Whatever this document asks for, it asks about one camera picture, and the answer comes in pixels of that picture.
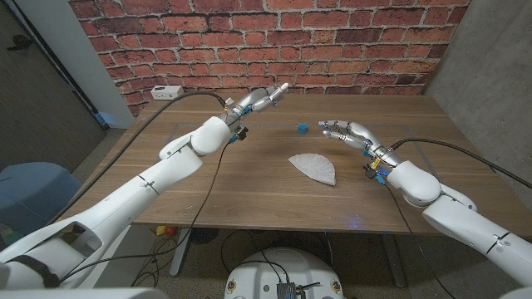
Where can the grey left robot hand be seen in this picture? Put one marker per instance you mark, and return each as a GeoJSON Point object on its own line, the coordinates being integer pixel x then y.
{"type": "Point", "coordinates": [257, 101]}

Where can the white paper coffee filter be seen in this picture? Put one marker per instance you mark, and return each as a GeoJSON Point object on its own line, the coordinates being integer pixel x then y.
{"type": "Point", "coordinates": [316, 166]}

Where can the small red ball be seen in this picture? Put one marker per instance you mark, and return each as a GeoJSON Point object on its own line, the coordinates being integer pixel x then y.
{"type": "Point", "coordinates": [169, 230]}

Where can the blue bottle cap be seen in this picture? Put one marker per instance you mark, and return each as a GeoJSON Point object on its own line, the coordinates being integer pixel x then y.
{"type": "Point", "coordinates": [302, 128]}

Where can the white power strip box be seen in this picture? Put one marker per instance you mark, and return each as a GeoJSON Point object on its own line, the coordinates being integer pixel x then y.
{"type": "Point", "coordinates": [164, 92]}

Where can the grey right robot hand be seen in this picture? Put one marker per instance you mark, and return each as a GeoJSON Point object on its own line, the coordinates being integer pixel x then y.
{"type": "Point", "coordinates": [361, 135]}

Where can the red brick print backdrop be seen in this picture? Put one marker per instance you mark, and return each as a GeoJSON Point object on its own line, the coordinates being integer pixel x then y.
{"type": "Point", "coordinates": [266, 45]}

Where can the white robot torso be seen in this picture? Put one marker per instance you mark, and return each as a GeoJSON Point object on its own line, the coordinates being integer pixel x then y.
{"type": "Point", "coordinates": [257, 274]}

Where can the grey table leg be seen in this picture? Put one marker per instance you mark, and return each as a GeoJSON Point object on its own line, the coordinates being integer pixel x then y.
{"type": "Point", "coordinates": [180, 249]}
{"type": "Point", "coordinates": [392, 259]}

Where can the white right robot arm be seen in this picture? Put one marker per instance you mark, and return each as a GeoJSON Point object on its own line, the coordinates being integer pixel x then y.
{"type": "Point", "coordinates": [457, 216]}

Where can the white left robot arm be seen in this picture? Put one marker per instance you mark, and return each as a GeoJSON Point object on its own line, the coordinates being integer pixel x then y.
{"type": "Point", "coordinates": [124, 207]}

